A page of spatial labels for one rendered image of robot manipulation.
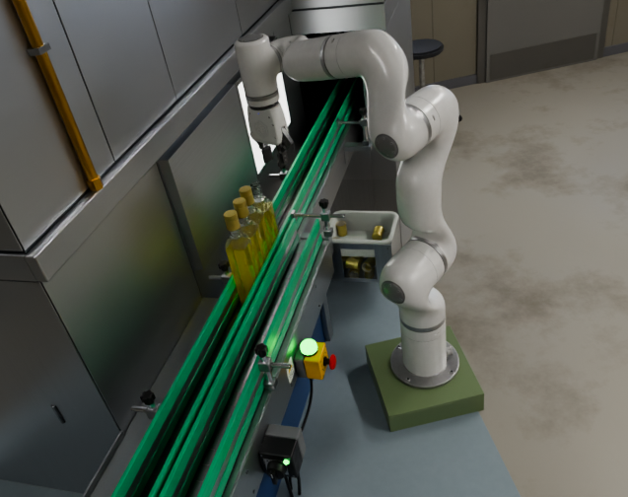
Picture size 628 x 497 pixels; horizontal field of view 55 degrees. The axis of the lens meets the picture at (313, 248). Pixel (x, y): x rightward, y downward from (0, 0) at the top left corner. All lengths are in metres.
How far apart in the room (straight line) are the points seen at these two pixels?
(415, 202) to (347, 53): 0.34
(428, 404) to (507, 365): 1.25
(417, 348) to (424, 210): 0.44
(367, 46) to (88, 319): 0.78
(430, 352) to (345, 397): 0.30
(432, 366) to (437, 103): 0.74
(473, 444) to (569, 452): 0.99
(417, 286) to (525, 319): 1.72
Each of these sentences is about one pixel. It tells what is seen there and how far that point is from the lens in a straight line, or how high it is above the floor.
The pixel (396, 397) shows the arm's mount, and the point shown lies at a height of 0.82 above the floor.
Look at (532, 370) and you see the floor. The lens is 2.87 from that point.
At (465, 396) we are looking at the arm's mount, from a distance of 1.69.
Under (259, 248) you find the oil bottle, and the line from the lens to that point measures 1.64.
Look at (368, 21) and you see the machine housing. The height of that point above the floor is 1.44.
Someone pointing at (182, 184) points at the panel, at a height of 1.40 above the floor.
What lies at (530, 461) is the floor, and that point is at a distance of 2.58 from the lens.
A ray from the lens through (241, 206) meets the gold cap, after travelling 1.57.
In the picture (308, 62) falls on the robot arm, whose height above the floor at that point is 1.69.
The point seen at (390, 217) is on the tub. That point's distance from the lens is 2.02.
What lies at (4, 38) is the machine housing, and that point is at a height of 1.89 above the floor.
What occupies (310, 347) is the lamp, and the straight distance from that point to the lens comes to 1.56.
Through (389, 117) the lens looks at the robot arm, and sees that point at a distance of 1.18.
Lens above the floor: 2.12
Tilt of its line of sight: 36 degrees down
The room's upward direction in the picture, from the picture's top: 10 degrees counter-clockwise
